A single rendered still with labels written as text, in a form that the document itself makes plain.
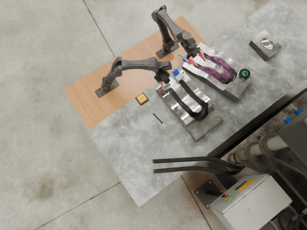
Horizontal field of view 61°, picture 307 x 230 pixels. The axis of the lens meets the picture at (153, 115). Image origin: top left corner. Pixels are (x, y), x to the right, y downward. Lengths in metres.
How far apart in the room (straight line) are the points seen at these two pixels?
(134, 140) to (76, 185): 1.12
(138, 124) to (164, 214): 1.11
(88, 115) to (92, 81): 0.29
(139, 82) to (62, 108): 1.25
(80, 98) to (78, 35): 1.40
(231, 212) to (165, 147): 0.84
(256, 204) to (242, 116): 0.91
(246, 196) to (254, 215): 0.09
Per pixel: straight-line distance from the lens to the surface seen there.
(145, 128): 2.03
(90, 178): 2.89
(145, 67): 1.75
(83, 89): 2.22
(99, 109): 2.13
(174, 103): 1.98
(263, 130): 2.16
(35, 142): 3.16
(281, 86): 2.30
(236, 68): 2.17
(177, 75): 2.00
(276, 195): 1.41
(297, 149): 1.04
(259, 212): 1.38
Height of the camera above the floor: 2.78
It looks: 75 degrees down
